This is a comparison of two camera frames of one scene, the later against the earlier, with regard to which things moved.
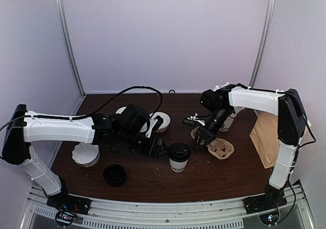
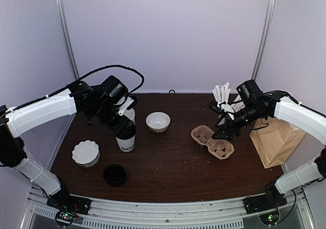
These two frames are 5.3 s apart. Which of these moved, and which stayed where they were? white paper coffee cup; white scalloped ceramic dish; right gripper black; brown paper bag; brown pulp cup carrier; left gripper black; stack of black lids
Moved: white paper coffee cup; left gripper black; right gripper black
Stayed: brown paper bag; stack of black lids; brown pulp cup carrier; white scalloped ceramic dish
